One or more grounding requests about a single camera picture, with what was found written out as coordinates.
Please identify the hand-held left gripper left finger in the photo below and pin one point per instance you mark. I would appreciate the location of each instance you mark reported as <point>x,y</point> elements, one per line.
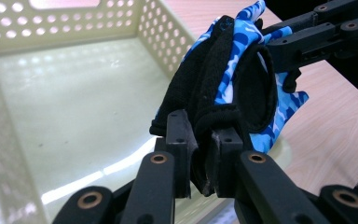
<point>180,140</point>

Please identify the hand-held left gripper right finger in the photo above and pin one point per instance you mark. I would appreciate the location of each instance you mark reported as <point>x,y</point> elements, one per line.
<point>227,161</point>

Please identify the black and blue patterned glove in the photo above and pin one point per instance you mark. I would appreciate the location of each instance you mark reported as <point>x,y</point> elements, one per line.
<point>251,31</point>

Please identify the pale green perforated plastic basket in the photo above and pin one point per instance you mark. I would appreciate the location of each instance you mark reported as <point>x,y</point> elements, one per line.
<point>74,93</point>

